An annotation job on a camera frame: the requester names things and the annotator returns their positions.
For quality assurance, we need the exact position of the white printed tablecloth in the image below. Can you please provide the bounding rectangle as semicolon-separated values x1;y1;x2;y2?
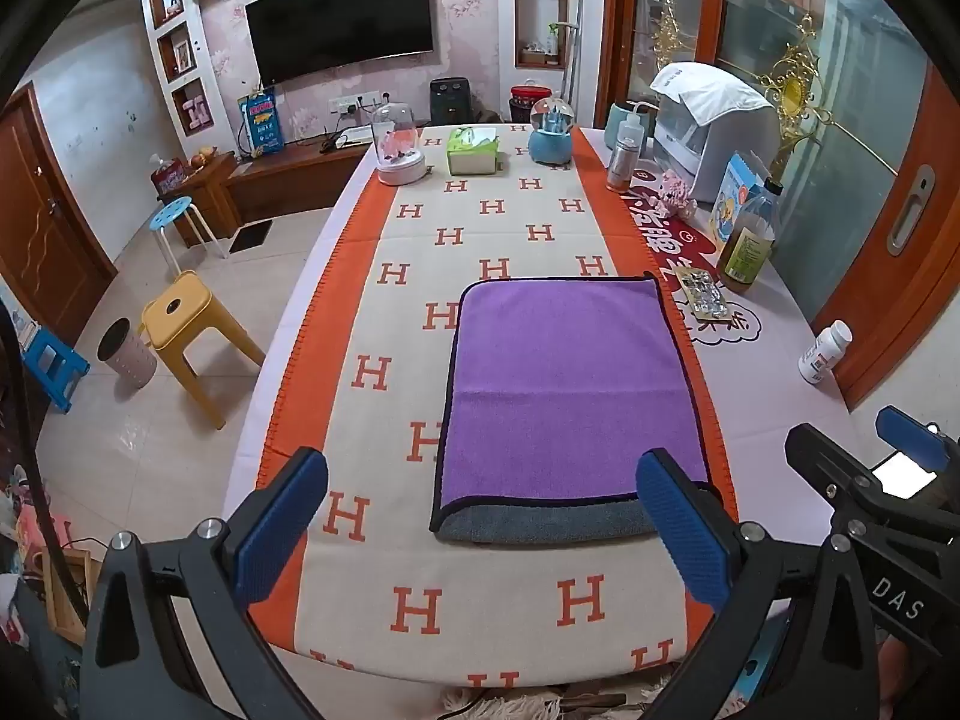
221;124;854;700

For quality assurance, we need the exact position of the blue step stool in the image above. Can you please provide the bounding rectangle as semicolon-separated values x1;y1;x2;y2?
22;326;92;414

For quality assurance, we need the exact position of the blue snow globe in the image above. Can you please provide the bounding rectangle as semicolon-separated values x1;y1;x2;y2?
527;96;578;165

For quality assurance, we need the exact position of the purple towel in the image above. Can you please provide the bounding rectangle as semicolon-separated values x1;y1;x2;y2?
429;274;728;544

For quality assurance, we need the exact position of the yellow plastic stool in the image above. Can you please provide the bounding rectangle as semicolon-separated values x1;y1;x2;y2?
139;271;266;431

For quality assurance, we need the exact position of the green tissue box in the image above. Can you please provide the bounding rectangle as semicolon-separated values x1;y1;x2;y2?
445;126;503;177

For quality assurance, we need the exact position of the blue printed box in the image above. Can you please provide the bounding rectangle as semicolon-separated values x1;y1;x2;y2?
238;90;285;161

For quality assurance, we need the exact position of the oil bottle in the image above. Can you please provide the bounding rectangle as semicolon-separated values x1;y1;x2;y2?
716;178;782;294

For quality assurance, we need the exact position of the blue carton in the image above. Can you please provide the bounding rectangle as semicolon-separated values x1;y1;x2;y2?
709;152;767;257

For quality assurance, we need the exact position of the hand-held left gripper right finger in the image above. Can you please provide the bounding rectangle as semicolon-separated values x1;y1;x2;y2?
635;448;880;720

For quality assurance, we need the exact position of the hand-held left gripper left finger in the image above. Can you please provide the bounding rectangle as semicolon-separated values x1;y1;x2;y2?
79;447;331;720

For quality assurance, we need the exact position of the wooden door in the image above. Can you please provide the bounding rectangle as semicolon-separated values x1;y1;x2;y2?
0;86;120;347

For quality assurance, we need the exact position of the gold door ornament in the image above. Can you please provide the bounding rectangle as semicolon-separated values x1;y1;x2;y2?
650;0;695;81
756;13;835;160

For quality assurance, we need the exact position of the black heater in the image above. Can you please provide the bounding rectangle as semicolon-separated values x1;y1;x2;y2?
430;77;474;128

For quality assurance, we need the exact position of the white cloth cover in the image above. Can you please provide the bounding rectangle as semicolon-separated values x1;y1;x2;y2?
649;62;775;130

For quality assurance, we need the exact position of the light blue kettle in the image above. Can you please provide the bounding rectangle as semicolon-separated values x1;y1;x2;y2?
604;102;638;151

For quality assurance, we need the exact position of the black floor mat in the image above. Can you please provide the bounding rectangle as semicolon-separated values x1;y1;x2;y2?
227;218;273;257

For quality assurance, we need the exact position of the blister pill pack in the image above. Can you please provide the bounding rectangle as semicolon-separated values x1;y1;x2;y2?
679;268;733;326

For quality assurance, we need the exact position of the wooden frame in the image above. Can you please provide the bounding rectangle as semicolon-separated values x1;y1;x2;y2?
41;546;95;650

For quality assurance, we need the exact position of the white countertop appliance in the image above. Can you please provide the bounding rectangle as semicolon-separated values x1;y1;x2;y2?
649;64;782;205

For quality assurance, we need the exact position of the pink waste bin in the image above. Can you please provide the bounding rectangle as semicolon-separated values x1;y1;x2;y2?
97;318;159;392

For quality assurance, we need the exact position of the white pill bottle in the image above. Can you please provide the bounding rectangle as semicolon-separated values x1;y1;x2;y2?
797;319;854;384

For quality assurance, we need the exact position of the black television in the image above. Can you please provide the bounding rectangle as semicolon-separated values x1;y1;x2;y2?
244;0;437;89

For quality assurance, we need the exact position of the pink plush toy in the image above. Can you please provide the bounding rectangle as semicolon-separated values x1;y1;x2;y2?
646;170;699;215

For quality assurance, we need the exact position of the white wall socket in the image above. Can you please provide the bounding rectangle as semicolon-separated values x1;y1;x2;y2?
328;90;392;116

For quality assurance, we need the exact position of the wooden television cabinet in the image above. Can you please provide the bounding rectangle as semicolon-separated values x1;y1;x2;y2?
157;136;376;248

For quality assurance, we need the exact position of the silver door handle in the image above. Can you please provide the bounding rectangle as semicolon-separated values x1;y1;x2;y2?
886;164;937;257

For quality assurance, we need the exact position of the glass dome ornament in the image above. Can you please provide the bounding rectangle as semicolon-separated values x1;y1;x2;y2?
369;101;431;188

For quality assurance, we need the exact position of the orange printed blanket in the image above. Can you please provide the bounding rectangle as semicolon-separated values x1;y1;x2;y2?
247;124;740;692

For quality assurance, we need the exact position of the red gift box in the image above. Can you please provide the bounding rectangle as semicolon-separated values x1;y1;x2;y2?
151;157;189;200

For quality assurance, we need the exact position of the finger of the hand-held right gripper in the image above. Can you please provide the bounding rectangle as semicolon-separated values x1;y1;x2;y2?
875;405;960;475
784;424;875;512

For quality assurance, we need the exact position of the white squeeze bottle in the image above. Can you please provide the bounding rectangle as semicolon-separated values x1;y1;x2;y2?
616;99;662;155

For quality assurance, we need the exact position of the blue round stool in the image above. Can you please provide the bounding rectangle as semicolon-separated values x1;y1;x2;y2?
148;196;228;278

